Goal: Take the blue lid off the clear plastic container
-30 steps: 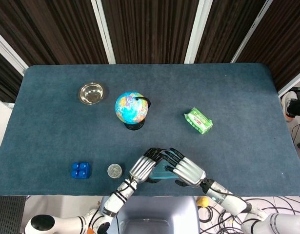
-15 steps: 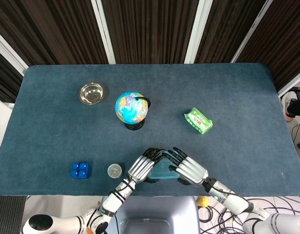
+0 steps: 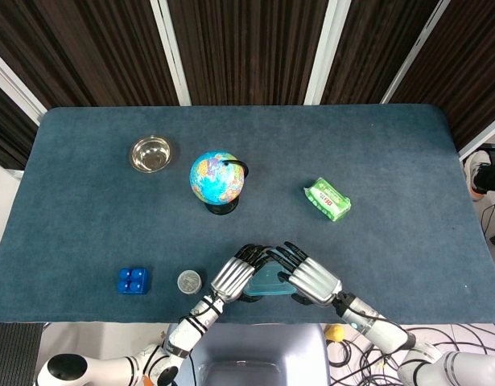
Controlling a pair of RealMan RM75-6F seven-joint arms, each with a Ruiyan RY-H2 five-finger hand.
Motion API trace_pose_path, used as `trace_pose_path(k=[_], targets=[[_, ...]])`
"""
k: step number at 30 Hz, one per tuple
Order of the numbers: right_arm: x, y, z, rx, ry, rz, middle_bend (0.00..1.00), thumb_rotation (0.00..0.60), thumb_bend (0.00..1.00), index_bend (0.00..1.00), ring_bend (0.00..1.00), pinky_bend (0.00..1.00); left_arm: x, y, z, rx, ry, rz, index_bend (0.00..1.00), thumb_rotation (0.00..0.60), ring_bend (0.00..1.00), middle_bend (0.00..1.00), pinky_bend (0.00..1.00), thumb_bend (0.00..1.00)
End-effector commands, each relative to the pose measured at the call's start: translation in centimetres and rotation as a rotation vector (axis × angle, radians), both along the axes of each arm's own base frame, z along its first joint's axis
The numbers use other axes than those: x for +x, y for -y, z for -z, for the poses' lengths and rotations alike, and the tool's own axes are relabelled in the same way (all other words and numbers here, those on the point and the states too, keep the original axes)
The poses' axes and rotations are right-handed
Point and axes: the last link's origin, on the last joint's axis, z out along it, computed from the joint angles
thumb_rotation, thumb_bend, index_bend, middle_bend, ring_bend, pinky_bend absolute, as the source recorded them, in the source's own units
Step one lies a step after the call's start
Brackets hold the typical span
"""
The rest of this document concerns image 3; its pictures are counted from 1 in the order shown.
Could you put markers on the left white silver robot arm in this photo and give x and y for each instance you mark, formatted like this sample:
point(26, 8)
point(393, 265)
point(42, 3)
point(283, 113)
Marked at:
point(182, 333)

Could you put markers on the blue table cloth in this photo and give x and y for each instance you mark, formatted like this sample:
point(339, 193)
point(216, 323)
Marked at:
point(110, 225)

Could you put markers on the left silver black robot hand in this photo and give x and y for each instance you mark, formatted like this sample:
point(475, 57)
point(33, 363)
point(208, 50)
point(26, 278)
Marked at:
point(231, 277)

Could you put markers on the white orange shoe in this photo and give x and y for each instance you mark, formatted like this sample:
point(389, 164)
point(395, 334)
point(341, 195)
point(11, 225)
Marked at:
point(472, 173)

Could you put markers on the black ribbed floor mat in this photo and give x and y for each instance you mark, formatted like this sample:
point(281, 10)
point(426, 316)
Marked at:
point(13, 337)

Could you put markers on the teal blue object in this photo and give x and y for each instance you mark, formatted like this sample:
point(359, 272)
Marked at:
point(269, 281)

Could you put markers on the grey robot torso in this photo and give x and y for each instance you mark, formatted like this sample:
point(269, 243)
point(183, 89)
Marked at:
point(255, 350)

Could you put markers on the stainless steel bowl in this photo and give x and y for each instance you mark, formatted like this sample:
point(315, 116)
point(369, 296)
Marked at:
point(151, 154)

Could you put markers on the green tissue pack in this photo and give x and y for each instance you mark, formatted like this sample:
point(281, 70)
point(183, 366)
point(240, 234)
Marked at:
point(327, 199)

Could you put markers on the blue building block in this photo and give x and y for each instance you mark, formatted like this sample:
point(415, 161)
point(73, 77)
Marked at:
point(133, 281)

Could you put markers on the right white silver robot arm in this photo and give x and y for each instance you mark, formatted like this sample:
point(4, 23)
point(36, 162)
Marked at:
point(384, 329)

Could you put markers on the clear round jar of clips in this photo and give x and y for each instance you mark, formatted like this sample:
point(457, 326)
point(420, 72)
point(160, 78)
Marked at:
point(189, 281)

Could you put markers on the world globe on black stand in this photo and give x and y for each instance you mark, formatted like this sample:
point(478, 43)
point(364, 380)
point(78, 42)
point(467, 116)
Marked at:
point(215, 181)

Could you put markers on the white partition post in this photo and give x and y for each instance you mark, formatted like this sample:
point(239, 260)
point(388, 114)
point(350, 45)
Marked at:
point(172, 52)
point(321, 52)
point(13, 84)
point(416, 52)

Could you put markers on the small yellow object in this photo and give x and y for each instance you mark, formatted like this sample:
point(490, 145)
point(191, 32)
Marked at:
point(335, 333)

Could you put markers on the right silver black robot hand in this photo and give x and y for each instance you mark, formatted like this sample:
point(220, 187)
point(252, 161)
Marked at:
point(315, 281)

